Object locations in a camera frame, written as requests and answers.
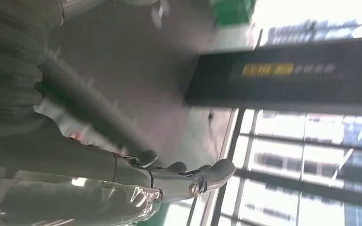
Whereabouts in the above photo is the black inbound scanner machine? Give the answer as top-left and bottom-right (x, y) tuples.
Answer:
(183, 37), (362, 117)

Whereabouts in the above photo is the green plastic crate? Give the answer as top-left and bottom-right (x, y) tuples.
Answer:
(210, 0), (257, 28)

